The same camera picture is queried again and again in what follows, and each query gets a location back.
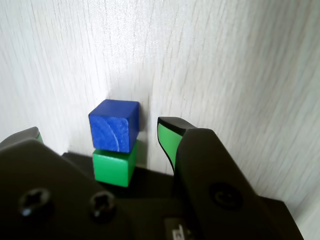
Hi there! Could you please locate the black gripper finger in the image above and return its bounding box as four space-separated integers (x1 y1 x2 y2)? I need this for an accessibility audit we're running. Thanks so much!
157 116 291 240
0 126 131 240

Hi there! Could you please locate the green wooden cube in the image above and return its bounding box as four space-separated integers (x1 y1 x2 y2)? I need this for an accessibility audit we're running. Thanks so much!
92 139 138 188

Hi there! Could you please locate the blue wooden cube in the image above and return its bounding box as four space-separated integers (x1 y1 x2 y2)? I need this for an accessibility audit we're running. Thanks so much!
88 99 140 154

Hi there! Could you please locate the black open box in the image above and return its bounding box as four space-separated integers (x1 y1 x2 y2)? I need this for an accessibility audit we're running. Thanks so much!
61 151 305 240

